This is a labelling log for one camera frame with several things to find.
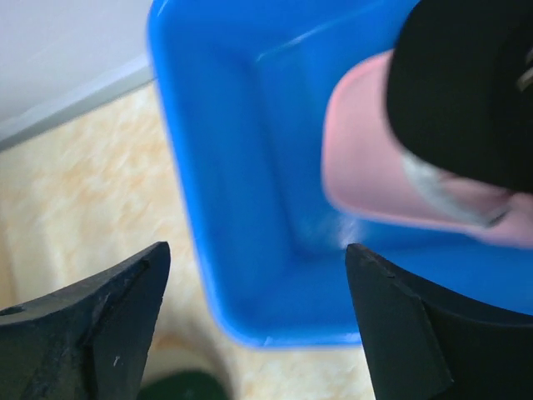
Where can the black baseball cap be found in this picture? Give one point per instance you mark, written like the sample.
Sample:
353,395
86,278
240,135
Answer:
459,90

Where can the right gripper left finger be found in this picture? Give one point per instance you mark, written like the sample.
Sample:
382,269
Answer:
88,340

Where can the pink cap in bin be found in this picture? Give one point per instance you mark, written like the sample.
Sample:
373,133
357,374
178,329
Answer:
365,171

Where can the dark green baseball cap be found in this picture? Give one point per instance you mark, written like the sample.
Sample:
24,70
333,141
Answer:
186,385

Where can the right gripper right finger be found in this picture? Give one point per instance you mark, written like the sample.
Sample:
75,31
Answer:
424,341

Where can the blue plastic bin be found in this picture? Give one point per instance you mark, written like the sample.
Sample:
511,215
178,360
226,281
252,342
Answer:
244,87

